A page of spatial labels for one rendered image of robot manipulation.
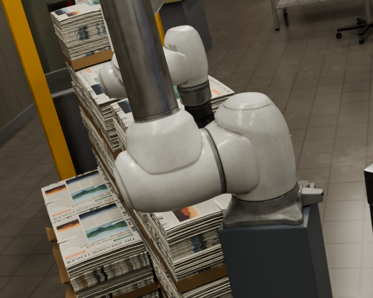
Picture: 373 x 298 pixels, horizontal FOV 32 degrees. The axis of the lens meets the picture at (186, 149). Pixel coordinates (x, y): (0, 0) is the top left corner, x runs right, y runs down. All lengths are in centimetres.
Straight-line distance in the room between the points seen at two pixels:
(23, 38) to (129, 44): 206
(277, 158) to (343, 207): 208
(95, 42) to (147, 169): 158
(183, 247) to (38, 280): 168
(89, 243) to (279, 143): 117
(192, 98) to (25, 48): 174
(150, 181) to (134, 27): 31
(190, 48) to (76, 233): 105
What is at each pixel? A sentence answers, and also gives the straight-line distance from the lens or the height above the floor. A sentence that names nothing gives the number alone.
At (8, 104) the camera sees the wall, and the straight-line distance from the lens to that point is 593.
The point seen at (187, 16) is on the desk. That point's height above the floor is 47.
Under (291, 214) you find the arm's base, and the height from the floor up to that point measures 102.
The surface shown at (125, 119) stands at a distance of 210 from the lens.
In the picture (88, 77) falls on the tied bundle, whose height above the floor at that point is 106.
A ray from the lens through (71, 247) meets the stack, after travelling 242.
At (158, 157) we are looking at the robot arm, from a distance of 133.
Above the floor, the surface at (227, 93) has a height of 106.
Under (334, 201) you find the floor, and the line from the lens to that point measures 352.
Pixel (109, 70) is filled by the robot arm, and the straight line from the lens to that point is 169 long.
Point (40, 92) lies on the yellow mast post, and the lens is 342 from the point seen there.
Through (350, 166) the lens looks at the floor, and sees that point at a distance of 386.
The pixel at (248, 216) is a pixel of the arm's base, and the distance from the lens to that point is 146.
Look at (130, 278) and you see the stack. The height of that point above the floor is 46.
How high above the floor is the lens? 175
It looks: 23 degrees down
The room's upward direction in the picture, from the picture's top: 13 degrees counter-clockwise
